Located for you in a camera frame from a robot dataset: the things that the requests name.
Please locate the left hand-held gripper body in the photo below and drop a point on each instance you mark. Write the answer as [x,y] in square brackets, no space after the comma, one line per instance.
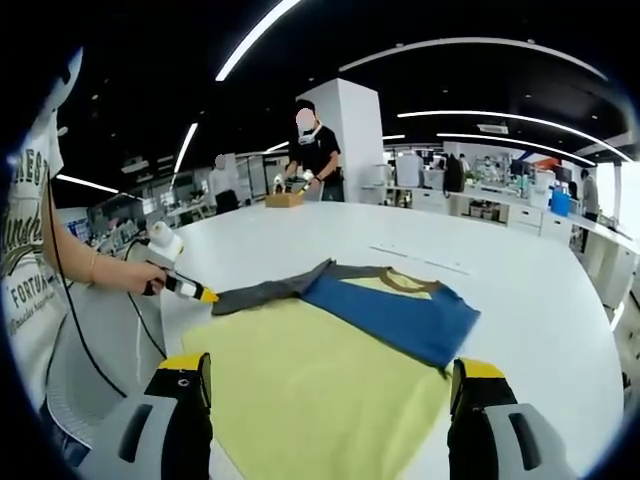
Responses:
[165,245]

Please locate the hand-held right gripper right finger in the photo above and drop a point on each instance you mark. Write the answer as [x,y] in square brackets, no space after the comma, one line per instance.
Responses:
[475,430]

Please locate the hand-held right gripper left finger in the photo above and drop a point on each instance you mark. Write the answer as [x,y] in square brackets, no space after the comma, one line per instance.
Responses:
[180,430]

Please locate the yellow blue grey garment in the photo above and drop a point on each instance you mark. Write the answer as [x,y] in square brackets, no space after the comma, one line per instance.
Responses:
[325,390]

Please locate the person's left hand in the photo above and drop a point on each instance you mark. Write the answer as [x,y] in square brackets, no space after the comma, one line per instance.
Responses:
[135,275]

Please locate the grey mesh chair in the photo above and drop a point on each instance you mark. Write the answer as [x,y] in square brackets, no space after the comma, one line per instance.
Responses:
[95,350]

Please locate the cardboard box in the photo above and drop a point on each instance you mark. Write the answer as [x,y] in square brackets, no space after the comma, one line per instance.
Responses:
[284,200]

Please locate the operator in white t-shirt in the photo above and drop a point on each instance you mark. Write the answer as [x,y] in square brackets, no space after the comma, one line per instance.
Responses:
[25,300]

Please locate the white cabinet row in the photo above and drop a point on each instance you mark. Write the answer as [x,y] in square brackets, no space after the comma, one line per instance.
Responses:
[525,220]

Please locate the white pillar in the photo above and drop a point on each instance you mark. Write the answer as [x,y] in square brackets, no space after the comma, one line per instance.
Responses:
[360,130]

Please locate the blue container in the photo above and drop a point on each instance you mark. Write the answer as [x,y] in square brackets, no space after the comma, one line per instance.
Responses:
[560,202]

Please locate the white box appliance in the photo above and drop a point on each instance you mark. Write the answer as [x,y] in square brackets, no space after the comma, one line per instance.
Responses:
[411,170]

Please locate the black backpack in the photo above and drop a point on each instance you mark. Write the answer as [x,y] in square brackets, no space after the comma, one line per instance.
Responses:
[454,174]

